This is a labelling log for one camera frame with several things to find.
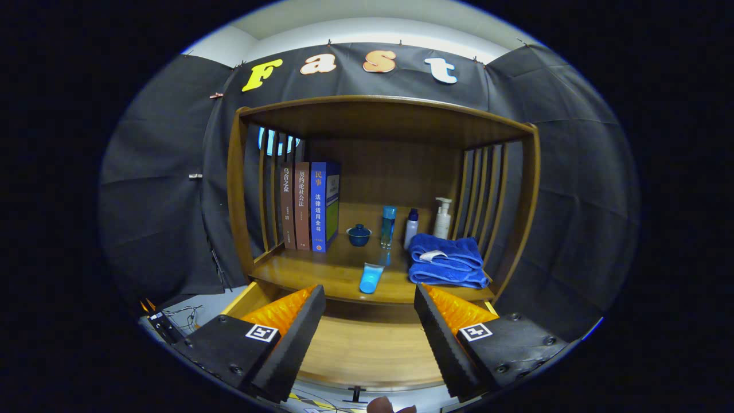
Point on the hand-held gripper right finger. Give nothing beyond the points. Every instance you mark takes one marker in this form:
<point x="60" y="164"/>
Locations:
<point x="444" y="344"/>

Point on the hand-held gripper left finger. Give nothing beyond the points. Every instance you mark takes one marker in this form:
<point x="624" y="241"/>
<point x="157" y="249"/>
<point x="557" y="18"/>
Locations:
<point x="292" y="350"/>

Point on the wooden drawer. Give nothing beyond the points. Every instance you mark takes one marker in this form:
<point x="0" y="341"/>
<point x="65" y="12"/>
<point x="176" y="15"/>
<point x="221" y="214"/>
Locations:
<point x="367" y="344"/>

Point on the blue white cosmetic tube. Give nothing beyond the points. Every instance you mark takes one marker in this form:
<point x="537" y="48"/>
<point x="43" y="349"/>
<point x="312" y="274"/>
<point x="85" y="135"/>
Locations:
<point x="370" y="280"/>

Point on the wooden countertop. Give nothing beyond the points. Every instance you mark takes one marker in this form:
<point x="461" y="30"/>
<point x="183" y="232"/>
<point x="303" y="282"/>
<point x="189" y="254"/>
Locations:
<point x="332" y="269"/>

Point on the wooden cabinet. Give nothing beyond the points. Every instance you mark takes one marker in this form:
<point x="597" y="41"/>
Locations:
<point x="395" y="166"/>

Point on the yellow black striped tape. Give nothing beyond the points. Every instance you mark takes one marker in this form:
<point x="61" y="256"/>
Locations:
<point x="321" y="402"/>

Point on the folded blue towel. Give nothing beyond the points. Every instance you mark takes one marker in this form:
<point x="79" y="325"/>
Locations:
<point x="453" y="261"/>

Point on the small white bottle dark cap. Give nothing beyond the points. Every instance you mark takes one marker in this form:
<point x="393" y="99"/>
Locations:
<point x="411" y="232"/>

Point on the white pump bottle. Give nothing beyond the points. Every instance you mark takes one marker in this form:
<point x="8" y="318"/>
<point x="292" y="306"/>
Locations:
<point x="442" y="223"/>

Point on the teal glass bottle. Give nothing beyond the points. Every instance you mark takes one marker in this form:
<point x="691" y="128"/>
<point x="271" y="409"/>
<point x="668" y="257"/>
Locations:
<point x="388" y="226"/>

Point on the black device orange tips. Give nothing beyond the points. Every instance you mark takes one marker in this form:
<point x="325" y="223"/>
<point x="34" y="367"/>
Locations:
<point x="163" y="324"/>

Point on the blue lidded teacup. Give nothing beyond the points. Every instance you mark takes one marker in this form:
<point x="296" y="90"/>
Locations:
<point x="359" y="236"/>

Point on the dark brown book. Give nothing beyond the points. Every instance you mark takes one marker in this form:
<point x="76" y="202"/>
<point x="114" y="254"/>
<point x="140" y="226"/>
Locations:
<point x="288" y="206"/>

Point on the reddish brown book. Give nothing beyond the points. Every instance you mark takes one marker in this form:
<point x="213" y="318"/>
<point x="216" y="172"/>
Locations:
<point x="302" y="206"/>

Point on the blue book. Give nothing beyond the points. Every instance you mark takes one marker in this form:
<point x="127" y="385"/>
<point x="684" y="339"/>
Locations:
<point x="319" y="206"/>

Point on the black backdrop cloth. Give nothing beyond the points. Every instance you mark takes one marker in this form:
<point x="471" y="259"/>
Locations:
<point x="149" y="201"/>

